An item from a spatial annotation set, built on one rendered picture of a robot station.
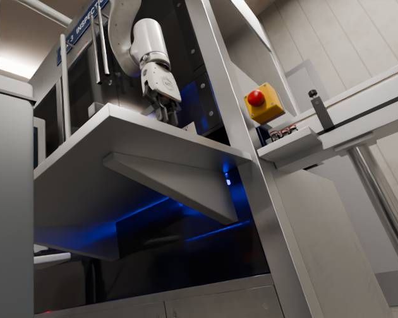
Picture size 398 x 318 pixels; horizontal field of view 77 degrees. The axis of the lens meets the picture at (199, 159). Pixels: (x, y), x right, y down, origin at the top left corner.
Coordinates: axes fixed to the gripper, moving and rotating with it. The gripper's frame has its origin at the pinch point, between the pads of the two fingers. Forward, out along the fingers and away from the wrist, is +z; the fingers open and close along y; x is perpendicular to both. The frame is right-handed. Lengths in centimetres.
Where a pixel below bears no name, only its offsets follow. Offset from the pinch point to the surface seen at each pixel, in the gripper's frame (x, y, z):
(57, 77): 85, 14, -81
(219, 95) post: -9.8, 13.4, -6.6
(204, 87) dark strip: -5.9, 13.5, -12.2
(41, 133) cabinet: 90, 7, -44
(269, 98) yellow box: -22.4, 12.8, 2.8
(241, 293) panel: 0.4, 13.4, 44.0
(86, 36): 52, 14, -84
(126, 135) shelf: -9.5, -21.8, 15.1
